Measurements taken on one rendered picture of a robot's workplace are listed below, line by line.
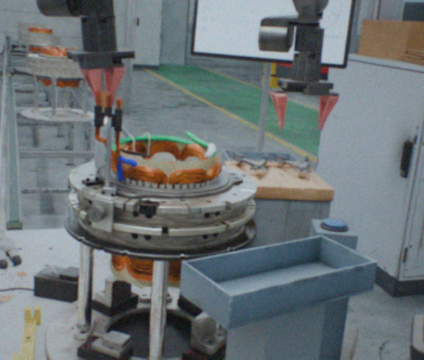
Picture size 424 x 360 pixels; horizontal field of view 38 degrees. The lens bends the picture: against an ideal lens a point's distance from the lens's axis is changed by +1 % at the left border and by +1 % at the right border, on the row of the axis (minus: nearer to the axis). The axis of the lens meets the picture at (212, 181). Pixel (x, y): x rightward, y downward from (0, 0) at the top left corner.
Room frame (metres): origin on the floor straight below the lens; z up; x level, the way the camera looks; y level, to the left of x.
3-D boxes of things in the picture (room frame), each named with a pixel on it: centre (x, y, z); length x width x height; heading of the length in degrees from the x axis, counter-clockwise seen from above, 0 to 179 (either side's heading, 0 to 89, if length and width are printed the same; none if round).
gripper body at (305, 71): (1.24, -0.17, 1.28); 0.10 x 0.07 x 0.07; 99
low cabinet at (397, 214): (3.51, -1.07, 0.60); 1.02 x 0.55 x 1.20; 19
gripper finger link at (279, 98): (1.24, -0.14, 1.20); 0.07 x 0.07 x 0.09; 9
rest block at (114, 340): (0.91, 0.15, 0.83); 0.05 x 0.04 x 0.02; 68
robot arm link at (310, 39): (1.25, -0.16, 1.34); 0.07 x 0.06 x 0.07; 72
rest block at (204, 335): (0.94, -0.02, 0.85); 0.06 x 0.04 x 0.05; 150
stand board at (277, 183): (1.22, -0.13, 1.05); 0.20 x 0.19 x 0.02; 8
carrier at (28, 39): (5.18, 1.51, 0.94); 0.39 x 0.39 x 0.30
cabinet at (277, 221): (1.22, -0.13, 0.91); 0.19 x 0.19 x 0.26; 8
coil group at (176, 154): (1.08, 0.09, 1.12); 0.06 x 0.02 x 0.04; 104
